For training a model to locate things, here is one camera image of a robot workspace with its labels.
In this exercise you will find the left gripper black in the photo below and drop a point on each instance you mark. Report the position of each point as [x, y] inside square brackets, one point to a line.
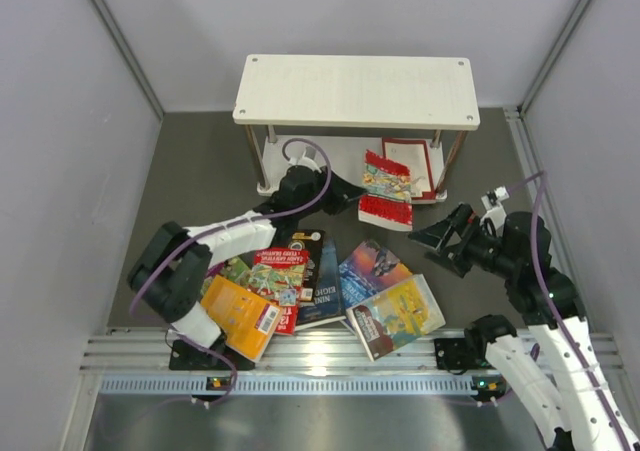
[340, 190]

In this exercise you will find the black treehouse book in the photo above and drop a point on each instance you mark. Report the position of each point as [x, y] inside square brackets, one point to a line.
[312, 241]

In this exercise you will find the purple treehouse book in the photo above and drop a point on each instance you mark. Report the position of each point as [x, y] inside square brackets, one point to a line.
[233, 269]

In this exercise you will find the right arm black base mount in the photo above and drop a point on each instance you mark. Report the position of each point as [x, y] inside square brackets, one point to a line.
[457, 356]

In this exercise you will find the red white book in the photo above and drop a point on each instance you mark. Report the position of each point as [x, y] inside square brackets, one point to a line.
[414, 154]

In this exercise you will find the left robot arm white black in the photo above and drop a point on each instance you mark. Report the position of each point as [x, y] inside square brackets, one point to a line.
[170, 273]

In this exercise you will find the red comic cover book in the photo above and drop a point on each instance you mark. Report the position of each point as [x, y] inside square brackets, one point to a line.
[387, 201]

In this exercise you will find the yellow brown paperback book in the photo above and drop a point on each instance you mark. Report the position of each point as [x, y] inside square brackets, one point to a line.
[396, 317]

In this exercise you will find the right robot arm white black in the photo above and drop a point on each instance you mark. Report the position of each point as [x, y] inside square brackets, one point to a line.
[572, 405]

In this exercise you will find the white two-tier shelf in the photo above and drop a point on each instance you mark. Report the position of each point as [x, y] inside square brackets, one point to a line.
[350, 96]

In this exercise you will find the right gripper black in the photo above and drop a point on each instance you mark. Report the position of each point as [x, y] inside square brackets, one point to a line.
[436, 235]

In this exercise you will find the dark blue Nineteen Eighty-Four book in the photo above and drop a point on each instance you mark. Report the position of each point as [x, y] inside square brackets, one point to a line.
[327, 306]

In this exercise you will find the orange yellow book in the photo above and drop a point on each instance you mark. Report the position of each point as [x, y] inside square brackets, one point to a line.
[248, 320]

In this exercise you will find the blue Jane Eyre book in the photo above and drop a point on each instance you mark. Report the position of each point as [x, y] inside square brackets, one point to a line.
[368, 270]

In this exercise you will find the red treehouse book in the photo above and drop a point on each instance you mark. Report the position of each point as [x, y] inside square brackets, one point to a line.
[278, 275]

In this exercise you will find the aluminium rail base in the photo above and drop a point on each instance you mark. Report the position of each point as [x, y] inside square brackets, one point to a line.
[313, 362]

